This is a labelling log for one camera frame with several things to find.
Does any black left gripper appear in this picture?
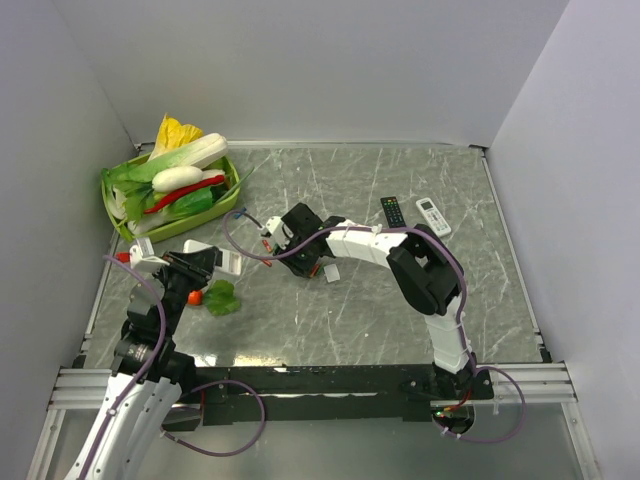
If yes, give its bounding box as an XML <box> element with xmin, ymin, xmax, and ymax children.
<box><xmin>151</xmin><ymin>245</ymin><xmax>217</xmax><ymax>335</ymax></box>

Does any white battery cover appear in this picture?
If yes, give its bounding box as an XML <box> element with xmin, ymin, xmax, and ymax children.
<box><xmin>323</xmin><ymin>264</ymin><xmax>341</xmax><ymax>283</ymax></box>

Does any red white remote control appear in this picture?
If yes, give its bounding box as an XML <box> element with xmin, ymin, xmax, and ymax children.
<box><xmin>183</xmin><ymin>239</ymin><xmax>242</xmax><ymax>277</ymax></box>

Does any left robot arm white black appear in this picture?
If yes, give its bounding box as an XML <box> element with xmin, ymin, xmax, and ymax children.
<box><xmin>66</xmin><ymin>244</ymin><xmax>222</xmax><ymax>479</ymax></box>

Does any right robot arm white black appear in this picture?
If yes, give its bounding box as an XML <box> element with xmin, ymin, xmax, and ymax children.
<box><xmin>261</xmin><ymin>203</ymin><xmax>475</xmax><ymax>399</ymax></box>

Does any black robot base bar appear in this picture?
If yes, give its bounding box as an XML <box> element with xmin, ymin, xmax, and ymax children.
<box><xmin>186</xmin><ymin>364</ymin><xmax>494</xmax><ymax>426</ymax></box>

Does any pile of colourful batteries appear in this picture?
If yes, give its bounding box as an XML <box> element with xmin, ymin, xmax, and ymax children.
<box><xmin>262</xmin><ymin>239</ymin><xmax>320</xmax><ymax>278</ymax></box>

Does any black TV remote control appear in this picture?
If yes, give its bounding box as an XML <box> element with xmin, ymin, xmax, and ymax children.
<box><xmin>380</xmin><ymin>196</ymin><xmax>406</xmax><ymax>228</ymax></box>

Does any white air conditioner remote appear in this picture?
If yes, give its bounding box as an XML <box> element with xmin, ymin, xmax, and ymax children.
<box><xmin>415</xmin><ymin>197</ymin><xmax>452</xmax><ymax>238</ymax></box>

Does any orange carrot toy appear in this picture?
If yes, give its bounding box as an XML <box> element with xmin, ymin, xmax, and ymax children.
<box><xmin>187</xmin><ymin>278</ymin><xmax>242</xmax><ymax>318</ymax></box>

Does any green plastic basket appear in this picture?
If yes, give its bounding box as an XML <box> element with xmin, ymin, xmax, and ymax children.
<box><xmin>101</xmin><ymin>156</ymin><xmax>252</xmax><ymax>242</ymax></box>

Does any white radish toy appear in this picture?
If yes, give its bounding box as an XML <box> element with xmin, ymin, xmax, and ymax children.
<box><xmin>152</xmin><ymin>166</ymin><xmax>204</xmax><ymax>193</ymax></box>

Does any red chili pepper toy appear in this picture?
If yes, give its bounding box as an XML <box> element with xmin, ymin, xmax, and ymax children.
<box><xmin>144</xmin><ymin>175</ymin><xmax>225</xmax><ymax>214</ymax></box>

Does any green leafy vegetable toy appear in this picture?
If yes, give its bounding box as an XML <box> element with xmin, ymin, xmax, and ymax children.
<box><xmin>105</xmin><ymin>163</ymin><xmax>225</xmax><ymax>221</ymax></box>

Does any napa cabbage toy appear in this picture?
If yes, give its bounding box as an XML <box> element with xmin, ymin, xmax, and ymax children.
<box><xmin>146</xmin><ymin>114</ymin><xmax>228</xmax><ymax>170</ymax></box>

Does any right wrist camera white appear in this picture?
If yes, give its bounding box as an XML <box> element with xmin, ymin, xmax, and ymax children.
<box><xmin>261</xmin><ymin>216</ymin><xmax>289</xmax><ymax>248</ymax></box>

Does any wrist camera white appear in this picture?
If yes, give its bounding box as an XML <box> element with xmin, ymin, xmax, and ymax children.
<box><xmin>261</xmin><ymin>216</ymin><xmax>289</xmax><ymax>248</ymax></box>
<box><xmin>115</xmin><ymin>237</ymin><xmax>169</xmax><ymax>274</ymax></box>

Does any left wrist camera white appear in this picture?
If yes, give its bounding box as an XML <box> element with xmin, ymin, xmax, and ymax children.
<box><xmin>115</xmin><ymin>237</ymin><xmax>169</xmax><ymax>274</ymax></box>

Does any aluminium frame rail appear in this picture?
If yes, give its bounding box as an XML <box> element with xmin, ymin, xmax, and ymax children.
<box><xmin>24</xmin><ymin>234</ymin><xmax>579</xmax><ymax>480</ymax></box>

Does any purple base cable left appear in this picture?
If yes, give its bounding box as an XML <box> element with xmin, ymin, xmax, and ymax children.
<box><xmin>158</xmin><ymin>379</ymin><xmax>267</xmax><ymax>457</ymax></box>

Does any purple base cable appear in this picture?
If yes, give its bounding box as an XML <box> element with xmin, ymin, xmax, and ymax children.
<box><xmin>158</xmin><ymin>379</ymin><xmax>267</xmax><ymax>457</ymax></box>
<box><xmin>432</xmin><ymin>367</ymin><xmax>529</xmax><ymax>446</ymax></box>

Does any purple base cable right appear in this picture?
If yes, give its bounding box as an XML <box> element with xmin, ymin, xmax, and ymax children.
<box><xmin>432</xmin><ymin>367</ymin><xmax>529</xmax><ymax>446</ymax></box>

